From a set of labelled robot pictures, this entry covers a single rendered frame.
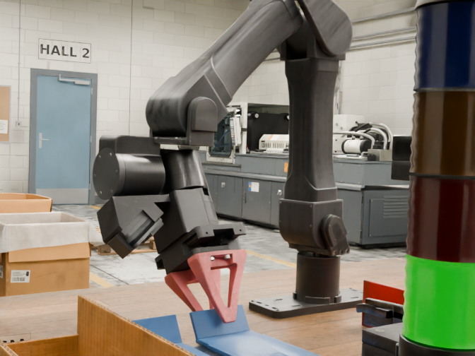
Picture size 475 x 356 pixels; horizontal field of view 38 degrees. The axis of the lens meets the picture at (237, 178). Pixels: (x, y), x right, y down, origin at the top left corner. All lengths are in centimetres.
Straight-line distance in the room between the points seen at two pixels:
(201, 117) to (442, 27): 51
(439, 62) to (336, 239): 67
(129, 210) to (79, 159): 1102
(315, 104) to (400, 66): 908
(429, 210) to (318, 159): 66
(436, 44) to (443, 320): 11
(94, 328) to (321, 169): 41
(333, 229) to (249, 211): 837
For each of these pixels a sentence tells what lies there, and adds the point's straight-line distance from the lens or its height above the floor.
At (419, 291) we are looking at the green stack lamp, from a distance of 30.
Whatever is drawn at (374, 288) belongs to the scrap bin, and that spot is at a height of 95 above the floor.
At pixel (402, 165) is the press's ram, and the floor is 112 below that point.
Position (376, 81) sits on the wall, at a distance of 1034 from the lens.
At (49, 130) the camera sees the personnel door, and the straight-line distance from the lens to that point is 1159.
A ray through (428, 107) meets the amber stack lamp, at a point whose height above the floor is 115.
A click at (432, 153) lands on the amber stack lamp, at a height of 113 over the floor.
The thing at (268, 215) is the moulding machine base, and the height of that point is 19.
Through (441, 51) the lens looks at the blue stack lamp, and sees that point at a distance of 29.
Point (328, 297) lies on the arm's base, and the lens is 98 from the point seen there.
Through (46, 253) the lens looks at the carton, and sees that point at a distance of 399.
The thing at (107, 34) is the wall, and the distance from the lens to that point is 1202.
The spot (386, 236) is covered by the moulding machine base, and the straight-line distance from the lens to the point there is 777.
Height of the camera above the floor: 113
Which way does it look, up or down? 3 degrees down
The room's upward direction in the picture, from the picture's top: 2 degrees clockwise
